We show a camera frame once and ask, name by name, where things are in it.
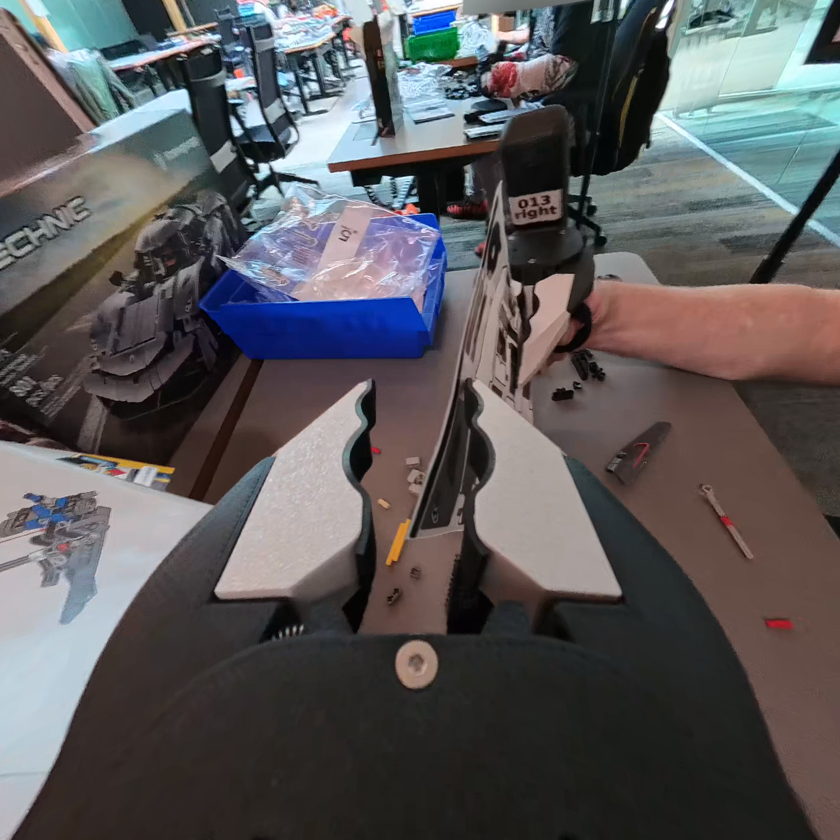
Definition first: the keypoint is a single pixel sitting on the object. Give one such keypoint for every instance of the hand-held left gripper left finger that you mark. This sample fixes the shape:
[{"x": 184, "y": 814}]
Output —
[{"x": 289, "y": 525}]

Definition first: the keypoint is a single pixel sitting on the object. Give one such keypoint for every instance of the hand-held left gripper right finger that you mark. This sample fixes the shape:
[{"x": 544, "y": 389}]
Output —
[{"x": 544, "y": 525}]

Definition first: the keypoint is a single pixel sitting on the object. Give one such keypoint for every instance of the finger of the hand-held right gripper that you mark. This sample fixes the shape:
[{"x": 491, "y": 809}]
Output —
[{"x": 548, "y": 315}]

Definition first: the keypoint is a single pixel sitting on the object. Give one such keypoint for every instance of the printed sticker sheet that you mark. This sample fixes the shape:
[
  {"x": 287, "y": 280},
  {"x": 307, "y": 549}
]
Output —
[{"x": 485, "y": 315}]

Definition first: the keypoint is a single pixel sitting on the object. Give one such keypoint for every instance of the dark grey panel orange stripe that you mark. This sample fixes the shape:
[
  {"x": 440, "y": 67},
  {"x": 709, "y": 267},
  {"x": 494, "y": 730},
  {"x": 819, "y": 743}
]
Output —
[{"x": 640, "y": 453}]

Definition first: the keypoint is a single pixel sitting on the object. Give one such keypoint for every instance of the person's right forearm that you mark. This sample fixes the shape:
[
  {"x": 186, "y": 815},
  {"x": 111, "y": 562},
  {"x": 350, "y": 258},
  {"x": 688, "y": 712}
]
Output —
[{"x": 722, "y": 328}]

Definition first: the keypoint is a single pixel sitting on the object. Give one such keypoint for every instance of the printed toy set box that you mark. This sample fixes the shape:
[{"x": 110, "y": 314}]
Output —
[{"x": 98, "y": 295}]

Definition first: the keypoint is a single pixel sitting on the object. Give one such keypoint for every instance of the person's right hand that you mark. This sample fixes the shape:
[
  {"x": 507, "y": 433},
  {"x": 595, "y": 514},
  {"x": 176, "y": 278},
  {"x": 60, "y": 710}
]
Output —
[{"x": 610, "y": 321}]

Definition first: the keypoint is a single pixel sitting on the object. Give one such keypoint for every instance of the pile of black toy pieces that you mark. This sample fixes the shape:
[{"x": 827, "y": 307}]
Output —
[{"x": 587, "y": 367}]

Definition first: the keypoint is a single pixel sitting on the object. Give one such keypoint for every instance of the yellow toy axle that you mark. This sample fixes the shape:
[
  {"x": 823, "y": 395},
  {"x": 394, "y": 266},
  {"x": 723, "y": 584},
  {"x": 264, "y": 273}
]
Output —
[{"x": 397, "y": 543}]

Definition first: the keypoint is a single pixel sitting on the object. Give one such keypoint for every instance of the brown top desk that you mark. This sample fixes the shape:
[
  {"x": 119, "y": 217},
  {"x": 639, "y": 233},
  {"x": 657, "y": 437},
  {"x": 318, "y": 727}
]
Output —
[{"x": 420, "y": 141}]

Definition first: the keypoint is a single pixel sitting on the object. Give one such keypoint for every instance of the black backpack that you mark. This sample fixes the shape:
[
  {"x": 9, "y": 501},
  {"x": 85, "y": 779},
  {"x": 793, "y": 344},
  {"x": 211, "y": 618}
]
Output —
[{"x": 636, "y": 85}]

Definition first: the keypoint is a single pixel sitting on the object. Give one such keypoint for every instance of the green plastic bin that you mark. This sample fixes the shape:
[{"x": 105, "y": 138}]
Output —
[{"x": 433, "y": 46}]

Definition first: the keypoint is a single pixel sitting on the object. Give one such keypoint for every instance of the black printed box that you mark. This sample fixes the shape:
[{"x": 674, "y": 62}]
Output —
[{"x": 387, "y": 85}]

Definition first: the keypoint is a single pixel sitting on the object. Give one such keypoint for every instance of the blue plastic bin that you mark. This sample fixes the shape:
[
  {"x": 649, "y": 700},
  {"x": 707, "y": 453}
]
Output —
[
  {"x": 436, "y": 23},
  {"x": 328, "y": 328}
]

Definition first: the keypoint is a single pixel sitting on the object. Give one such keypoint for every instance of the grey axle with red bush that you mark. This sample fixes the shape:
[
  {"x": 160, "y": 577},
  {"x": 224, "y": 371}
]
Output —
[{"x": 727, "y": 523}]

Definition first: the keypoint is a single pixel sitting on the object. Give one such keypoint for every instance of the open instruction booklet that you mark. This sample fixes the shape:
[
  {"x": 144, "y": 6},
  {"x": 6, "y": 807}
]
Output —
[{"x": 98, "y": 590}]

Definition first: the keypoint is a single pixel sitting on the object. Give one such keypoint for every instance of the bundle of clear plastic bags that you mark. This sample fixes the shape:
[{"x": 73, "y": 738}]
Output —
[{"x": 341, "y": 256}]

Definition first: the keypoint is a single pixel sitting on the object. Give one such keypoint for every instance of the black tripod leg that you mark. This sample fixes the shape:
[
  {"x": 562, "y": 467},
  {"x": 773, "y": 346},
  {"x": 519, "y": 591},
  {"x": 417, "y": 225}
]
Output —
[{"x": 794, "y": 216}]

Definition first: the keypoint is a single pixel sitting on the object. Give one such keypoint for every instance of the black office chair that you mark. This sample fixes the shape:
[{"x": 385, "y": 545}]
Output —
[
  {"x": 210, "y": 111},
  {"x": 262, "y": 65}
]

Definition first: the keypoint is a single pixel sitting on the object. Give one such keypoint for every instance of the dark brown panel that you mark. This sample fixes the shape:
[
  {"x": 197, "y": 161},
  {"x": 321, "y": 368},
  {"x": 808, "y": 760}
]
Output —
[{"x": 33, "y": 98}]

